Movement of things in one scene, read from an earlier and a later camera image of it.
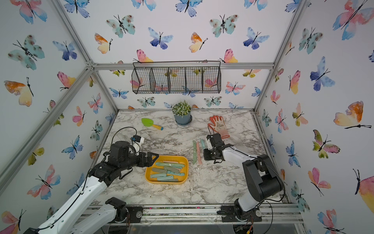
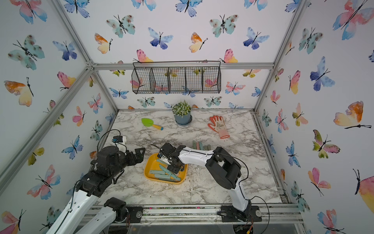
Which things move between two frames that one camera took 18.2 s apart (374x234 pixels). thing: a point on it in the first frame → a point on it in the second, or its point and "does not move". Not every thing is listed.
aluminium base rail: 291,213 does not move
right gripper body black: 209,154 → 171,167
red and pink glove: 218,125 does not move
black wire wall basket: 176,77 does not move
